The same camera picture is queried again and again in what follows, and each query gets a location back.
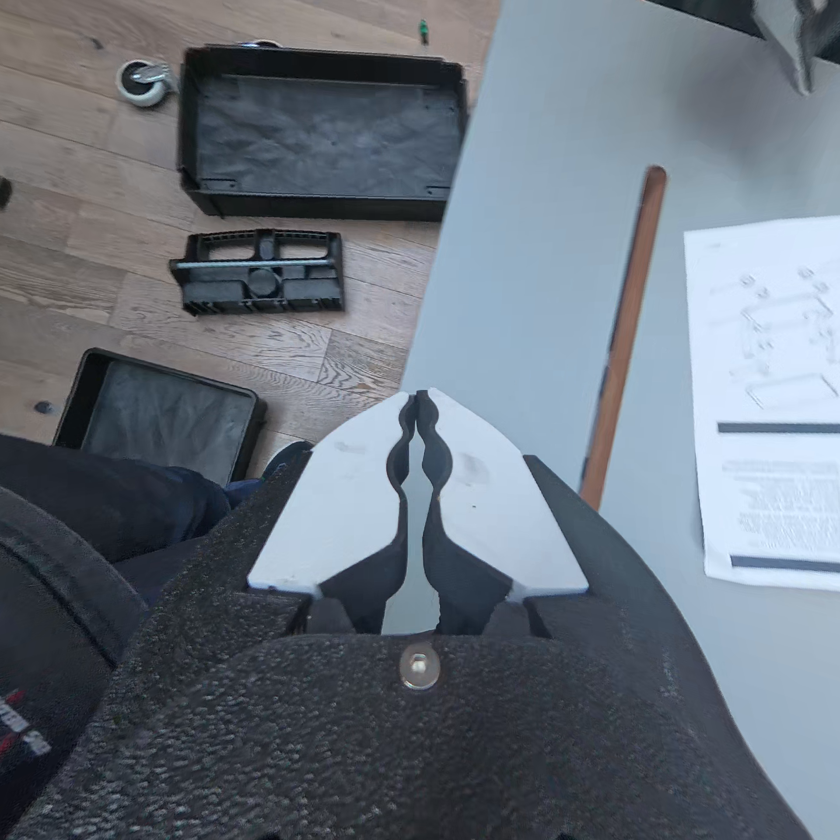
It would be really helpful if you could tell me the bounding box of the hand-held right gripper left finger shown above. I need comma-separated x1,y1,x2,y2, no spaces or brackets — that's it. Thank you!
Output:
247,391,422,636

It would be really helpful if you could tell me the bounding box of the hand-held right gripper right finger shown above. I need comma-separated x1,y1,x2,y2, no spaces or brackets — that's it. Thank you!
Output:
420,387,590,636

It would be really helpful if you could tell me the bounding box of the grey desk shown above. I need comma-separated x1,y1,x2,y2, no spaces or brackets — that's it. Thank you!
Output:
384,0,840,840

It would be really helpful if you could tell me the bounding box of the person's shoe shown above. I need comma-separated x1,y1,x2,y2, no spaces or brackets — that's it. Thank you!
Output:
262,440,316,484

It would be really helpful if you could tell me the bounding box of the small black plastic tray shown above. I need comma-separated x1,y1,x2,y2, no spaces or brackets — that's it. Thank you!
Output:
52,348,268,488

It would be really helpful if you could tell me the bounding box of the person's leg in jeans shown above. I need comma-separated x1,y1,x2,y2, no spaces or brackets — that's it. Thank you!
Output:
0,433,263,605

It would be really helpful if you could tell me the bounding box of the paper instruction sheet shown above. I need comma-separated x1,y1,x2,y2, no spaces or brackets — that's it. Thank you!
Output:
684,215,840,593

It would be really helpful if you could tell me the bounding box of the person's black shirt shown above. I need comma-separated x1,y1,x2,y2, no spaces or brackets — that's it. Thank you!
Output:
0,486,148,834

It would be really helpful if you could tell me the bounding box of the large black plastic tray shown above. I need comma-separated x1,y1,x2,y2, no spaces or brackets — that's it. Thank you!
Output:
176,43,470,223

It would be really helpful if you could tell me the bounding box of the grey caster wheel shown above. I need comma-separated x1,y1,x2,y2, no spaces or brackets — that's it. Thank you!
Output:
117,59,179,109

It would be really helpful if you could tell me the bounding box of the grey metal part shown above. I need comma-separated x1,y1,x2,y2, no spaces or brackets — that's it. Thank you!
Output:
751,0,831,96

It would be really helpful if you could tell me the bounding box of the black plastic handle part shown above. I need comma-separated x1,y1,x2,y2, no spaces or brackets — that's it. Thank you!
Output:
168,228,346,317

